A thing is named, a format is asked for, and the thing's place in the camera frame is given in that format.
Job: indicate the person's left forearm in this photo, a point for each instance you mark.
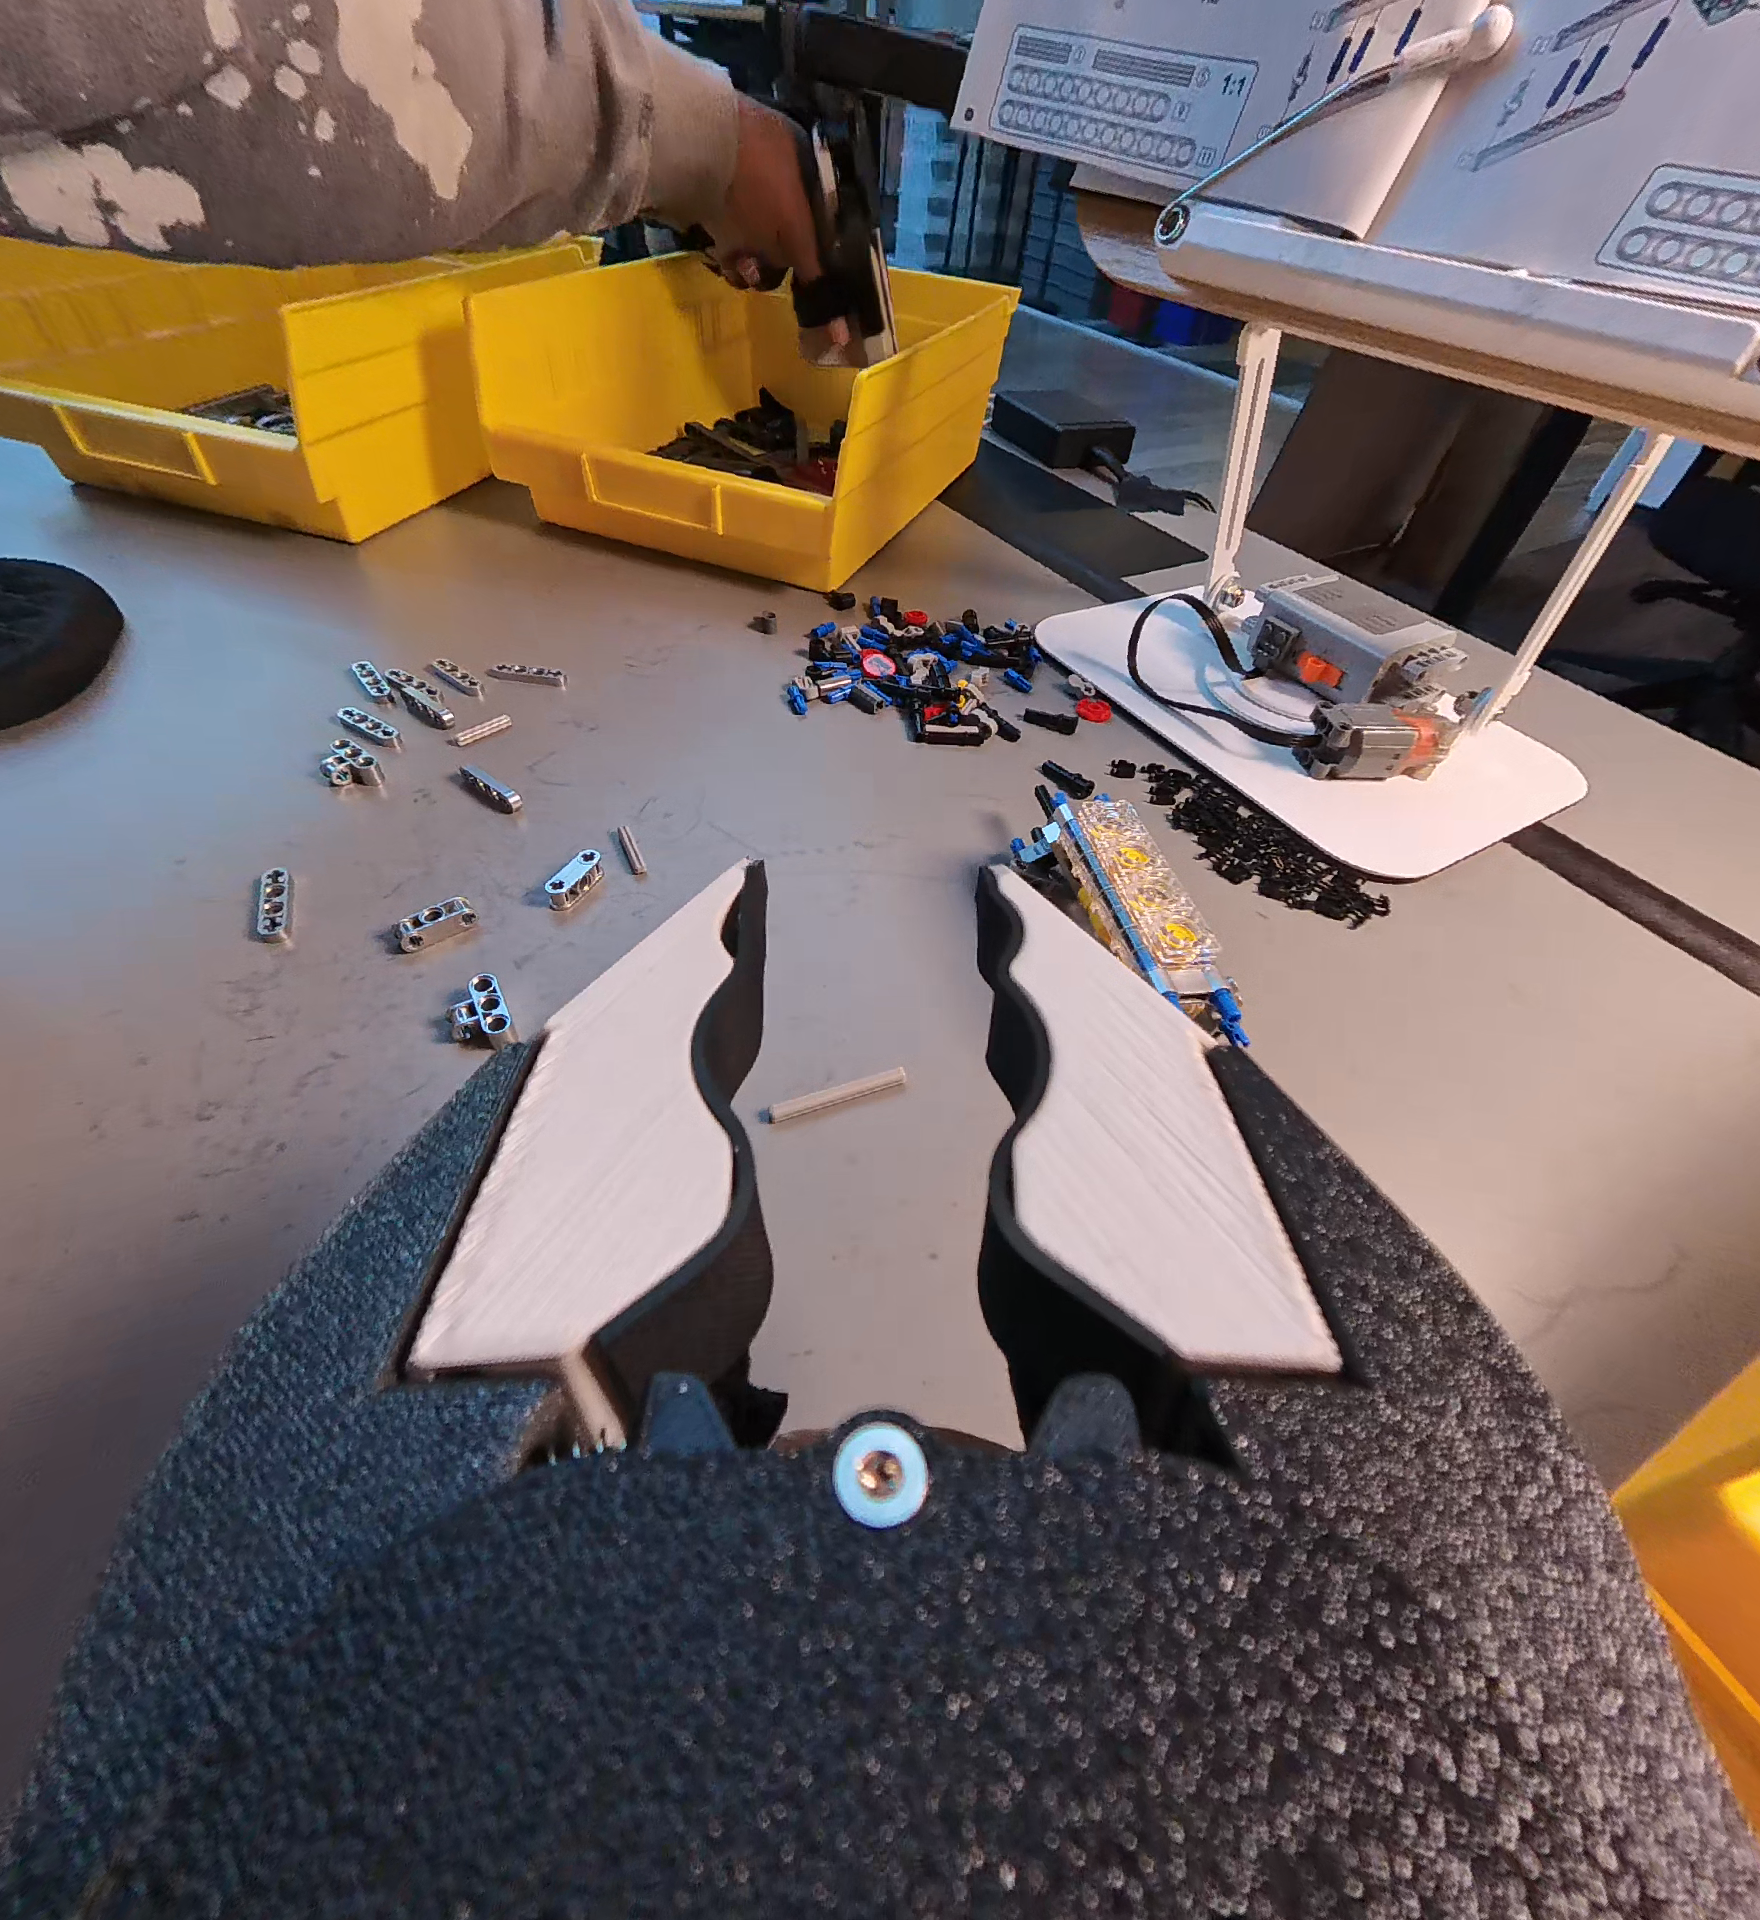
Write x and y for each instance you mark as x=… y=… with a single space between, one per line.
x=295 y=121

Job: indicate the yellow bin with red panels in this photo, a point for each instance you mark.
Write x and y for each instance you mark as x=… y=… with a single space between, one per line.
x=640 y=361

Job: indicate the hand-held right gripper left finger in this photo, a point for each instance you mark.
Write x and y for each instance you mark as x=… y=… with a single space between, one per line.
x=594 y=1200

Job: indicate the scattered chrome beams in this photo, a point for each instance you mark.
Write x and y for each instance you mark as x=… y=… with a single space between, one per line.
x=272 y=909

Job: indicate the black power adapter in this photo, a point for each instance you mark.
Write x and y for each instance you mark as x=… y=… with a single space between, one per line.
x=1061 y=428

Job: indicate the grey desk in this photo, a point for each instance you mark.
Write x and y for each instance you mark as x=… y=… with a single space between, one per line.
x=221 y=1275

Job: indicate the black axle pin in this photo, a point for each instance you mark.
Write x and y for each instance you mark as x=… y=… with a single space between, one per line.
x=1064 y=781

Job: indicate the stack of grey crates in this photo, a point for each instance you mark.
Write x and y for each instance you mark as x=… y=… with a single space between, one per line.
x=1000 y=210

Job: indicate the grey motor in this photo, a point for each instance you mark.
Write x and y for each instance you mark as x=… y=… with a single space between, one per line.
x=1369 y=743

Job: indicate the pile of small coloured connectors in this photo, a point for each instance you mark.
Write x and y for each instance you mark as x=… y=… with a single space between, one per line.
x=911 y=675

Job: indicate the black mesh pad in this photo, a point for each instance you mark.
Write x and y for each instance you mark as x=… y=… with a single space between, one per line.
x=11 y=645

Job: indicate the blue crate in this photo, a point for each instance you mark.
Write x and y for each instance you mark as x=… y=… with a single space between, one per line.
x=1173 y=319

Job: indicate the transparent engine block assembly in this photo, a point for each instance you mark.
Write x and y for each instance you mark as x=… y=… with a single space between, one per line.
x=1134 y=884

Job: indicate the heap of dark building pieces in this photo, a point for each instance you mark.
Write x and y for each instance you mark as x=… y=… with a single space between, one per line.
x=739 y=435

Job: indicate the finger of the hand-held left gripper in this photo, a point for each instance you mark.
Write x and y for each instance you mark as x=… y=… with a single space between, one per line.
x=865 y=224

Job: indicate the person's left hand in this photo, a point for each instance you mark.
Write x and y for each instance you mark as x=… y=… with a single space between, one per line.
x=769 y=210

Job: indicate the wooden book stand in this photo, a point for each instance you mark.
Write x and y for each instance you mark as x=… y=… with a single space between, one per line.
x=1421 y=300

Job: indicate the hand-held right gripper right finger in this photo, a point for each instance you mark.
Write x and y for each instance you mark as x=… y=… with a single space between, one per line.
x=1150 y=1200

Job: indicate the light grey short axle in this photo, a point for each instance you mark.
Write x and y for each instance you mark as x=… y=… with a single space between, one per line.
x=481 y=730

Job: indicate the black office chair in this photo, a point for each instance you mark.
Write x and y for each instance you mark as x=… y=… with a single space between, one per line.
x=1751 y=554

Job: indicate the pile of small black pins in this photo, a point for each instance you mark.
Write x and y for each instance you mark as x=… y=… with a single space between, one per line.
x=1270 y=848

